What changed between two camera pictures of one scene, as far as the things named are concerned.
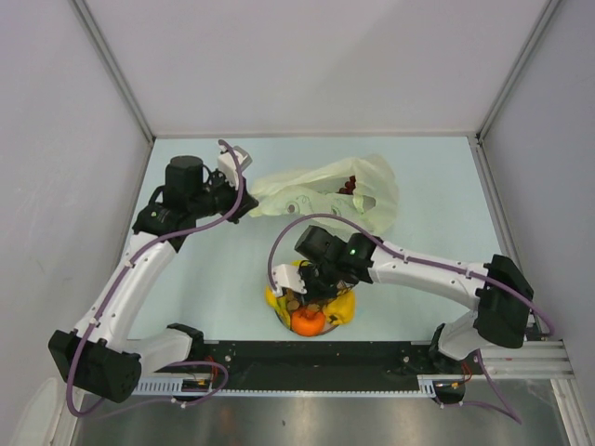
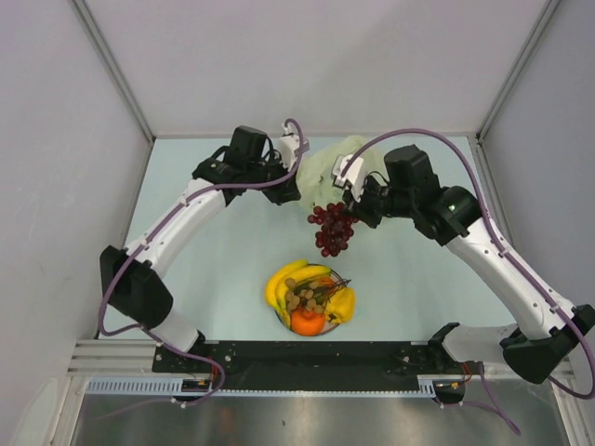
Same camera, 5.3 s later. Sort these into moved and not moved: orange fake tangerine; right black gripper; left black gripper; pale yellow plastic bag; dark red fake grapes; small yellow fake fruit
Moved: left black gripper; right black gripper; dark red fake grapes; pale yellow plastic bag
Not moved: orange fake tangerine; small yellow fake fruit
